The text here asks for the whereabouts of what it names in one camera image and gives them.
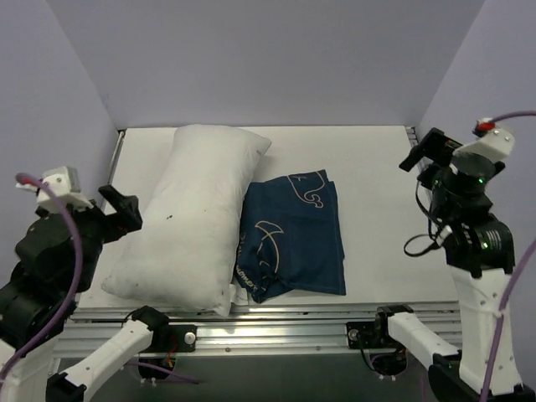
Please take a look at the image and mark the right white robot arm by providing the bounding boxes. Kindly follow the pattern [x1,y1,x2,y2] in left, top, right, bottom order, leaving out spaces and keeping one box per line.
[371,120,535,401]

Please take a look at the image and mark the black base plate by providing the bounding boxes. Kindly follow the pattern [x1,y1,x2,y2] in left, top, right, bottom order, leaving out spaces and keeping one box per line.
[164,324,197,353]
[345,321,378,349]

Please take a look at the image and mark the white pillow insert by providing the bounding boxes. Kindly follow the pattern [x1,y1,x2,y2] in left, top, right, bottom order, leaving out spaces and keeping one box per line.
[101,125,271,317]

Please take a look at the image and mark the blue fish-print pillowcase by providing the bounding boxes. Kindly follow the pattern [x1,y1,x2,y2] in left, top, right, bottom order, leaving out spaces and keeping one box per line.
[234,170,346,303]

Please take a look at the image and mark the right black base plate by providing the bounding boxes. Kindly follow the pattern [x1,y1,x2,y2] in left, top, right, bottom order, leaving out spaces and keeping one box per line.
[345,321,378,349]

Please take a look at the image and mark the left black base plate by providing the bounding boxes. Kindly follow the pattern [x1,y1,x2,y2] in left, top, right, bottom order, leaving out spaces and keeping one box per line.
[164,324,197,353]

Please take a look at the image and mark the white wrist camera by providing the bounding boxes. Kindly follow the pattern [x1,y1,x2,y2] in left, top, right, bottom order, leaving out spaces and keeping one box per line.
[16,166,94,214]
[452,118,515,163]

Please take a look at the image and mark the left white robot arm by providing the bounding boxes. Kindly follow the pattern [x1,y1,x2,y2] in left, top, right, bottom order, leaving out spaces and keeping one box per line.
[1,185,169,401]

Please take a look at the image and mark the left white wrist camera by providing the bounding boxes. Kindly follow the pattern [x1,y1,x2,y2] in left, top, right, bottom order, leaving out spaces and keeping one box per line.
[16,166,94,214]

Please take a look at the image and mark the aluminium mounting rail frame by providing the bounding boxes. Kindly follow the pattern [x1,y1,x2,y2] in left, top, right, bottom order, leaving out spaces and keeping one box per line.
[49,125,478,361]

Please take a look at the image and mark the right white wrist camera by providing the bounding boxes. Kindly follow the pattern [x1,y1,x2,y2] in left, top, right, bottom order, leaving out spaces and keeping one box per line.
[452,118,515,163]

